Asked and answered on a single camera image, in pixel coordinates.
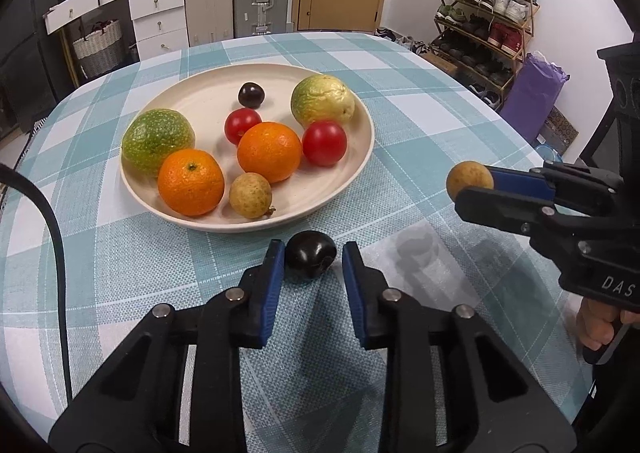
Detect woven basket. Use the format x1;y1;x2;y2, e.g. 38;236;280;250
72;19;125;80

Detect person's right hand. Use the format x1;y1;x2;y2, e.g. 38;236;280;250
575;300;640;351

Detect brown patterned box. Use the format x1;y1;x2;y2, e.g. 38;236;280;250
537;106;579;156

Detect blue bowl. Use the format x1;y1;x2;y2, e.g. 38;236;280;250
535;143;563;165

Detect yellow-green passion fruit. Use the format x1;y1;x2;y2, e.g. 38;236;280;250
290;74;356;130

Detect purple bag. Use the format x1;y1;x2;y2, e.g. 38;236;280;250
500;52;571;146

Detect orange mandarin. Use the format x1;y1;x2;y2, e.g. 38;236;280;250
157;148;225;217
236;122;304;184

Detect black cable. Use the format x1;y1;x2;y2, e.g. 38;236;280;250
0;164;76;404

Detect cream round plate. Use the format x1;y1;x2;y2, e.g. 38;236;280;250
119;63;375;233

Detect dark purple plum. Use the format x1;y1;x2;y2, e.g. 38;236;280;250
237;82;266;109
284;230;338;280

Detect wooden shoe rack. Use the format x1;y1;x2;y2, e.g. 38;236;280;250
431;0;541;109

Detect green speckled passion fruit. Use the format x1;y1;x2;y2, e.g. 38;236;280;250
121;108;196;179

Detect scattered dark shoes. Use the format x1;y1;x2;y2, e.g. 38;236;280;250
375;26;431;56

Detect brown longan with stem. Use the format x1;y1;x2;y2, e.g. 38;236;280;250
229;172;277;220

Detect red tomato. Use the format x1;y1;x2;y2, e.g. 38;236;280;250
301;120;348;167
224;108;264;146

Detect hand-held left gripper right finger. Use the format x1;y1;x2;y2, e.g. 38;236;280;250
341;241;578;453

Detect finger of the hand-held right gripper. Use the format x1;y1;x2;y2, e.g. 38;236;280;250
454;186;597;259
487;160;624;220

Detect white drawer cabinet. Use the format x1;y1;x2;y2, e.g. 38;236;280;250
44;0;188;65

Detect person's dark clothing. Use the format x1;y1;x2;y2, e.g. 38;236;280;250
565;363;640;453

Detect teal plaid tablecloth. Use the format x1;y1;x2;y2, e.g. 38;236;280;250
0;30;601;453

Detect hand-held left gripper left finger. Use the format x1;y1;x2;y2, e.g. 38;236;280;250
48;239;287;453

